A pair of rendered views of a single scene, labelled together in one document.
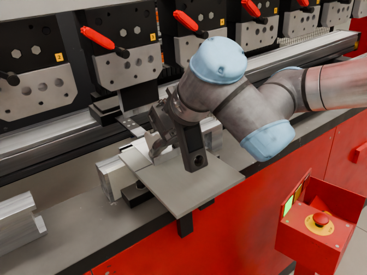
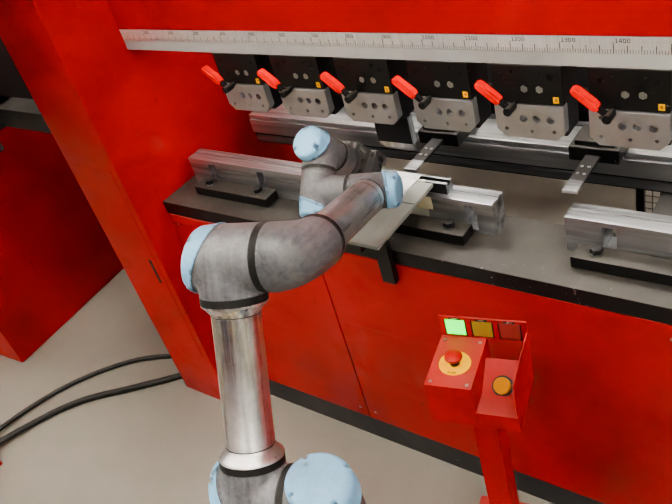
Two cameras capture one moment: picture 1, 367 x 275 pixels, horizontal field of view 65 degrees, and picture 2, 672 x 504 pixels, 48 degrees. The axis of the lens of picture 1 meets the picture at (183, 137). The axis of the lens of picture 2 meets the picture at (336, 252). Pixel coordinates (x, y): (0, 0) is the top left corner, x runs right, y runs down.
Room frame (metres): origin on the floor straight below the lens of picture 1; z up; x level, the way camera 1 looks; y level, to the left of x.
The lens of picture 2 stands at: (0.10, -1.46, 2.01)
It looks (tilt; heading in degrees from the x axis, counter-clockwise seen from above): 35 degrees down; 78
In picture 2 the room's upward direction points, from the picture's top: 18 degrees counter-clockwise
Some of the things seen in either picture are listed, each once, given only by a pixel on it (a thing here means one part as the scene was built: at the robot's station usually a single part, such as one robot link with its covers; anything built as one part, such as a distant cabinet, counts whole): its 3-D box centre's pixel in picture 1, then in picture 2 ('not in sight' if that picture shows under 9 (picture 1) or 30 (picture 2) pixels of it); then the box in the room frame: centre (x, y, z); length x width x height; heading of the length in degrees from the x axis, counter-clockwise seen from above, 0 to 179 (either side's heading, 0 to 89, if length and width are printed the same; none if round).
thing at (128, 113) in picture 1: (138, 95); (395, 131); (0.66, 0.10, 1.13); 0.10 x 0.02 x 0.10; 123
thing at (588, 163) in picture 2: not in sight; (589, 157); (1.02, -0.17, 1.01); 0.26 x 0.12 x 0.05; 33
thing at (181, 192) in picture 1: (177, 166); (375, 209); (0.54, 0.02, 1.00); 0.26 x 0.18 x 0.01; 33
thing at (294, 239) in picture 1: (319, 220); (478, 371); (0.56, -0.37, 0.75); 0.20 x 0.16 x 0.18; 136
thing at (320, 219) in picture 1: (319, 221); (454, 359); (0.52, -0.34, 0.79); 0.04 x 0.04 x 0.04
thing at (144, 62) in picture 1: (120, 43); (375, 83); (0.65, 0.12, 1.26); 0.15 x 0.09 x 0.17; 123
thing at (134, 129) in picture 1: (122, 116); (433, 141); (0.79, 0.18, 1.01); 0.26 x 0.12 x 0.05; 33
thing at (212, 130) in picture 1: (165, 155); (429, 202); (0.69, 0.06, 0.92); 0.39 x 0.06 x 0.10; 123
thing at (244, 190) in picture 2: not in sight; (235, 191); (0.29, 0.57, 0.89); 0.30 x 0.05 x 0.03; 123
